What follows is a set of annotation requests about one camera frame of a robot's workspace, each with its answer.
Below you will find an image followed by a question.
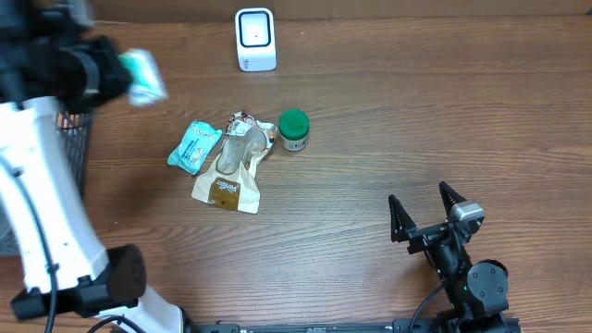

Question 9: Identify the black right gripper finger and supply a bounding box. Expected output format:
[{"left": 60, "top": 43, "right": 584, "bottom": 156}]
[
  {"left": 388, "top": 194, "right": 416, "bottom": 242},
  {"left": 438, "top": 181, "right": 467, "bottom": 216}
]

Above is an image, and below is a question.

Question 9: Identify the beige brown snack pouch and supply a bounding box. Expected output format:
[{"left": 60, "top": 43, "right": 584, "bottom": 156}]
[{"left": 191, "top": 112, "right": 278, "bottom": 215}]

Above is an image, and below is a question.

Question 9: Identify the grey plastic basket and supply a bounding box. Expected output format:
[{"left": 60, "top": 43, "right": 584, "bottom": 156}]
[{"left": 1, "top": 110, "right": 92, "bottom": 257}]

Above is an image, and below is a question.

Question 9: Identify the small teal white packet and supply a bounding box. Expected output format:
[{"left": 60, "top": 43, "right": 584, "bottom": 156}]
[{"left": 118, "top": 49, "right": 168, "bottom": 107}]

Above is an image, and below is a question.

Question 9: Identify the green lid jar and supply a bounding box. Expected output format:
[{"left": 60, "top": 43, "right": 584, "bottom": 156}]
[{"left": 278, "top": 109, "right": 310, "bottom": 152}]

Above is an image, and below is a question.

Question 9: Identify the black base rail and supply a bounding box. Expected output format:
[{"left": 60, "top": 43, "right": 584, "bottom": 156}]
[{"left": 191, "top": 319, "right": 523, "bottom": 333}]

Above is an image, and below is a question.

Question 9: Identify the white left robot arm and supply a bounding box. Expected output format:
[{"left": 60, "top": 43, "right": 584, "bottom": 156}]
[{"left": 1, "top": 1, "right": 191, "bottom": 333}]

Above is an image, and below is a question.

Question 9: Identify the white barcode scanner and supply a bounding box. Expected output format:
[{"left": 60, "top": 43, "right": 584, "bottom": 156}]
[{"left": 235, "top": 7, "right": 278, "bottom": 72}]

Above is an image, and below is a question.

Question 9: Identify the teal tissue pack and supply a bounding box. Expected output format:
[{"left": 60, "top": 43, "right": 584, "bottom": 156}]
[{"left": 167, "top": 121, "right": 223, "bottom": 176}]

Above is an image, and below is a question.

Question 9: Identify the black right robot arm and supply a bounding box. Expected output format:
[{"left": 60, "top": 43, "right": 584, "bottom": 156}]
[{"left": 388, "top": 181, "right": 519, "bottom": 332}]

